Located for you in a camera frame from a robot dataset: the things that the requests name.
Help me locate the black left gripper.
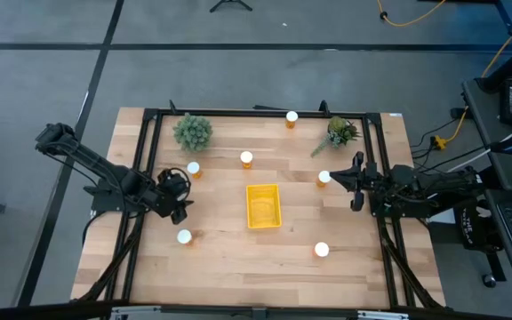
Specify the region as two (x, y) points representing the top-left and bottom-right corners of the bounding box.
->
(154, 167), (195, 226)

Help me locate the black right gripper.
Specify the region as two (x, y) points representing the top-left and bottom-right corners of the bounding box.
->
(329, 150), (386, 212)

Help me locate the yellow plastic slotted basket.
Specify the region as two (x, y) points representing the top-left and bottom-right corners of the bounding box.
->
(245, 183), (283, 230)

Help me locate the succulent plant with trailing strands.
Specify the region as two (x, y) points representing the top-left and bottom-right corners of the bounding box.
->
(309, 115), (363, 159)

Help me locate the round bushy plant, white pot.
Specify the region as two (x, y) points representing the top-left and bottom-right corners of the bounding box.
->
(172, 112), (214, 153)

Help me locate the black crossbar with silver brackets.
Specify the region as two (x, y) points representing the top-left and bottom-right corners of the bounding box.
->
(0, 300), (512, 320)

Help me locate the black backpack with white lettering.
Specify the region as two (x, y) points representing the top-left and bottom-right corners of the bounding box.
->
(453, 198), (504, 255)

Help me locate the dark grey side desk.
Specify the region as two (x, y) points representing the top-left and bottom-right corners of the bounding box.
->
(462, 77), (512, 299)

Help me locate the black chair base with caster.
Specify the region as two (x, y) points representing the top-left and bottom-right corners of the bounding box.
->
(481, 248), (508, 288)

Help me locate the black tripod base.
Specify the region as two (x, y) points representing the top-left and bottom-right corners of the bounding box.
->
(209, 0), (253, 13)

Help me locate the yellow extension cable with plug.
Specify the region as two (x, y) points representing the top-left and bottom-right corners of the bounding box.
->
(431, 6), (512, 150)

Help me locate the black aluminium table frame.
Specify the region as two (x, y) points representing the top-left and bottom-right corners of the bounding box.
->
(76, 100), (446, 312)

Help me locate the yellow cable with black connector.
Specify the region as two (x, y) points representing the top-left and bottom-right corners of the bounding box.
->
(376, 0), (447, 28)

